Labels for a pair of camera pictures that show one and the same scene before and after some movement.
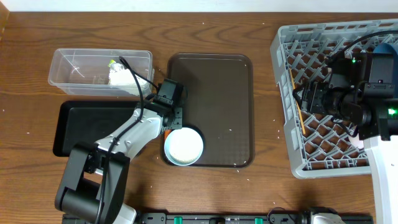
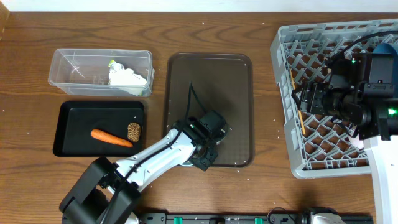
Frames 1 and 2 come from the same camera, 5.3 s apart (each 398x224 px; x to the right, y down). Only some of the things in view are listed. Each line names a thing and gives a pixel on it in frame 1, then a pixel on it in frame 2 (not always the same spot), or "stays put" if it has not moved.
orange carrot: x=166 y=132 to x=111 y=138
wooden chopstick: x=294 y=86 stays put
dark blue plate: x=385 y=48 stays put
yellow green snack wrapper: x=111 y=61 stays put
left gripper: x=177 y=118 to x=205 y=158
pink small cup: x=356 y=140 stays put
